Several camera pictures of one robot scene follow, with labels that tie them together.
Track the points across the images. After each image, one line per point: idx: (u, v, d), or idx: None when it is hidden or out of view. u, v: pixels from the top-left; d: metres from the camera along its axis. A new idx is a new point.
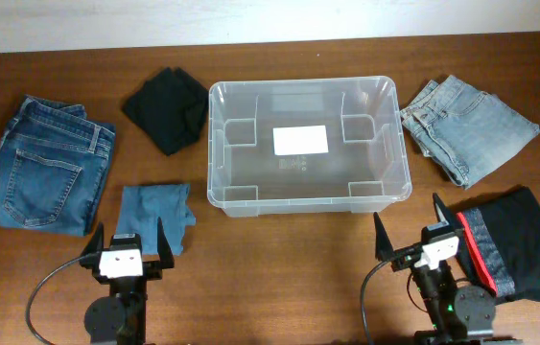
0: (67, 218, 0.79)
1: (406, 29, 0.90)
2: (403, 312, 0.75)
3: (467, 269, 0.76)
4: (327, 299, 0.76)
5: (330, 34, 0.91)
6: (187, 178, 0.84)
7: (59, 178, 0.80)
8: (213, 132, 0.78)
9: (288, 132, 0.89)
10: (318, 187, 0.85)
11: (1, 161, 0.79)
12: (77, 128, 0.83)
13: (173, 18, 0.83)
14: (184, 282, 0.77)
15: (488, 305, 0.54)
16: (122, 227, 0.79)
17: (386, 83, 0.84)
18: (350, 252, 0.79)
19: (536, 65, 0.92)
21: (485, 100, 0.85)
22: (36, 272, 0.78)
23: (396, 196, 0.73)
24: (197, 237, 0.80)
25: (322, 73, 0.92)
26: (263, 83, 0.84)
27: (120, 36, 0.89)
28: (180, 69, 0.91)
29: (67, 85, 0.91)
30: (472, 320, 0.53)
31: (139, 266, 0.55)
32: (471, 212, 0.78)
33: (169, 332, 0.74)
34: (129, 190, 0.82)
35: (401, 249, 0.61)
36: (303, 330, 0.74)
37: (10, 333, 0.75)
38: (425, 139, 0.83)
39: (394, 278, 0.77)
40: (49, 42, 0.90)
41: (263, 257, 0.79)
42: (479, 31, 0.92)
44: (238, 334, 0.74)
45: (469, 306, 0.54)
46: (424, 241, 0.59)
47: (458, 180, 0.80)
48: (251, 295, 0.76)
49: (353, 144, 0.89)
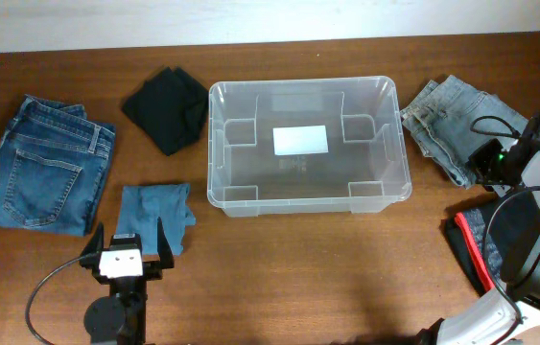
0: (67, 218, 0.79)
1: (406, 30, 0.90)
2: (403, 310, 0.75)
3: (467, 269, 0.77)
4: (326, 299, 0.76)
5: (329, 34, 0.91)
6: (187, 178, 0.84)
7: (59, 178, 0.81)
8: (213, 133, 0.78)
9: (288, 133, 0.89)
10: (318, 186, 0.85)
11: (1, 161, 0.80)
12: (78, 129, 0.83)
13: (174, 18, 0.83)
14: (184, 282, 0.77)
15: None
16: (123, 227, 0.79)
17: (386, 83, 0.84)
18: (351, 252, 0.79)
19: (535, 64, 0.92)
21: (485, 100, 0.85)
22: (37, 273, 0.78)
23: (396, 196, 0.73)
24: (196, 238, 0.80)
25: (321, 74, 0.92)
26: (263, 83, 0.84)
27: (120, 36, 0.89)
28: (179, 69, 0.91)
29: (66, 85, 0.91)
30: None
31: (139, 266, 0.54)
32: (471, 212, 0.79)
33: (170, 332, 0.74)
34: (129, 190, 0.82)
35: (516, 151, 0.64)
36: (304, 330, 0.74)
37: (11, 333, 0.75)
38: (425, 140, 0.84)
39: (394, 278, 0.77)
40: (48, 42, 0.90)
41: (263, 257, 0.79)
42: (481, 30, 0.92)
44: (239, 333, 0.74)
45: None
46: (534, 139, 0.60)
47: (458, 181, 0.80)
48: (252, 295, 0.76)
49: (353, 145, 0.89)
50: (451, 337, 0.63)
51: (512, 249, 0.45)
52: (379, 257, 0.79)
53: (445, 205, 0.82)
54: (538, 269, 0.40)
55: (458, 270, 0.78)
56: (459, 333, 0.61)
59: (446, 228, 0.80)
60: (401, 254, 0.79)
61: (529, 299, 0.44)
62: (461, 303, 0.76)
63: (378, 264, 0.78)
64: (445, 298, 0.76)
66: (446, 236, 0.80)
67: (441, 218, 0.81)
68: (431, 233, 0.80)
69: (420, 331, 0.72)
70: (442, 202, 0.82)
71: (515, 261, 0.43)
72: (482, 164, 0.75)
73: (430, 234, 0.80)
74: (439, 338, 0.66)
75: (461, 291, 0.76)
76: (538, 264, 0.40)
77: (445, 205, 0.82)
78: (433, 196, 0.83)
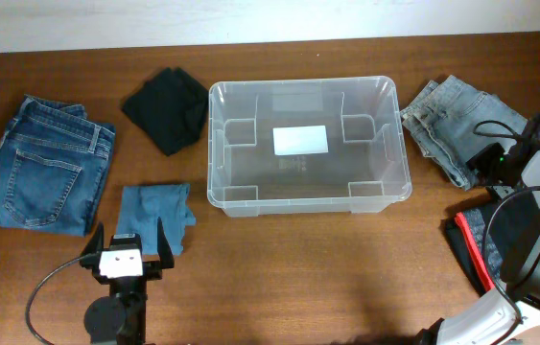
0: (67, 218, 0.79)
1: (406, 30, 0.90)
2: (403, 310, 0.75)
3: (467, 269, 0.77)
4: (326, 299, 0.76)
5: (329, 34, 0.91)
6: (187, 178, 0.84)
7: (59, 178, 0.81)
8: (213, 133, 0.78)
9: (288, 133, 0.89)
10: (319, 186, 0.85)
11: (1, 161, 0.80)
12: (78, 129, 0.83)
13: (174, 18, 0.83)
14: (184, 283, 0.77)
15: None
16: (123, 227, 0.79)
17: (386, 83, 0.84)
18: (351, 252, 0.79)
19: (535, 64, 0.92)
21: (486, 100, 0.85)
22: (37, 273, 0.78)
23: (396, 196, 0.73)
24: (196, 238, 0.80)
25: (321, 74, 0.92)
26: (263, 83, 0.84)
27: (120, 36, 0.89)
28: (179, 69, 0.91)
29: (66, 85, 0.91)
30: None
31: (139, 266, 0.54)
32: (471, 212, 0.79)
33: (170, 332, 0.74)
34: (129, 190, 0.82)
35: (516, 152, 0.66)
36: (304, 330, 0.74)
37: (11, 333, 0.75)
38: (425, 140, 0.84)
39: (394, 278, 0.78)
40: (48, 42, 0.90)
41: (263, 257, 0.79)
42: (481, 30, 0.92)
44: (239, 333, 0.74)
45: None
46: (533, 138, 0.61)
47: (458, 181, 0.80)
48: (252, 295, 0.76)
49: (353, 145, 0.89)
50: (452, 337, 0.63)
51: (512, 249, 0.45)
52: (379, 257, 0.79)
53: (445, 205, 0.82)
54: (536, 270, 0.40)
55: (458, 270, 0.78)
56: (459, 333, 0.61)
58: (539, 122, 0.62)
59: (446, 228, 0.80)
60: (401, 254, 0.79)
61: (529, 298, 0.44)
62: (461, 303, 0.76)
63: (378, 264, 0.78)
64: (445, 298, 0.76)
66: (446, 236, 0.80)
67: (441, 218, 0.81)
68: (431, 233, 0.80)
69: (420, 331, 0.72)
70: (441, 202, 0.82)
71: (515, 261, 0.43)
72: (486, 168, 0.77)
73: (429, 234, 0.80)
74: (439, 338, 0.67)
75: (461, 291, 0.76)
76: (536, 264, 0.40)
77: (445, 205, 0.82)
78: (433, 196, 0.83)
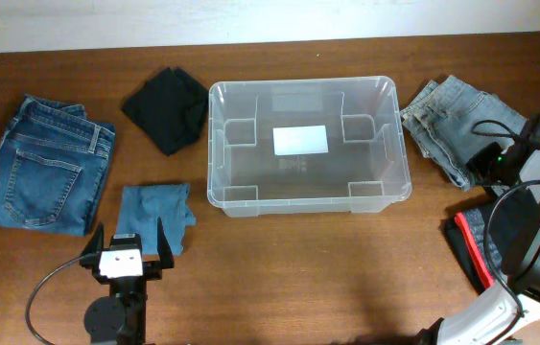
0: (67, 218, 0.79)
1: (406, 30, 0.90)
2: (402, 310, 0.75)
3: (467, 269, 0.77)
4: (326, 299, 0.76)
5: (329, 34, 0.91)
6: (187, 178, 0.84)
7: (59, 178, 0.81)
8: (213, 132, 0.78)
9: (288, 133, 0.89)
10: (319, 186, 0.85)
11: (1, 161, 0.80)
12: (78, 128, 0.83)
13: (175, 18, 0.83)
14: (184, 283, 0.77)
15: None
16: (123, 227, 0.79)
17: (386, 83, 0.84)
18: (350, 252, 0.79)
19: (535, 64, 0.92)
21: (485, 100, 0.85)
22: (37, 273, 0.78)
23: (396, 196, 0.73)
24: (196, 238, 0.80)
25: (321, 74, 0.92)
26: (263, 83, 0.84)
27: (121, 36, 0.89)
28: (179, 69, 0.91)
29: (66, 85, 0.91)
30: None
31: (139, 266, 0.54)
32: (471, 212, 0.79)
33: (170, 332, 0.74)
34: (129, 190, 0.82)
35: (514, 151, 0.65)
36: (304, 330, 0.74)
37: (11, 333, 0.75)
38: (425, 140, 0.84)
39: (394, 278, 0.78)
40: (48, 42, 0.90)
41: (263, 257, 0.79)
42: (481, 30, 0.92)
44: (238, 333, 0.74)
45: None
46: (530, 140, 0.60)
47: (459, 182, 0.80)
48: (252, 295, 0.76)
49: (353, 145, 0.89)
50: (452, 337, 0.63)
51: (513, 245, 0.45)
52: (379, 257, 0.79)
53: (445, 205, 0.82)
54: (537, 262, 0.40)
55: (458, 270, 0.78)
56: (459, 333, 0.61)
58: (536, 122, 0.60)
59: (446, 228, 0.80)
60: (400, 254, 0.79)
61: (530, 291, 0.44)
62: (461, 303, 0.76)
63: (378, 264, 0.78)
64: (445, 298, 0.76)
66: (445, 236, 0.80)
67: (441, 218, 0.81)
68: (430, 233, 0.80)
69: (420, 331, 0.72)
70: (441, 202, 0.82)
71: (516, 256, 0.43)
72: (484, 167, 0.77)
73: (429, 234, 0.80)
74: (439, 338, 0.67)
75: (461, 291, 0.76)
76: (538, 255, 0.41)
77: (445, 206, 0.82)
78: (433, 196, 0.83)
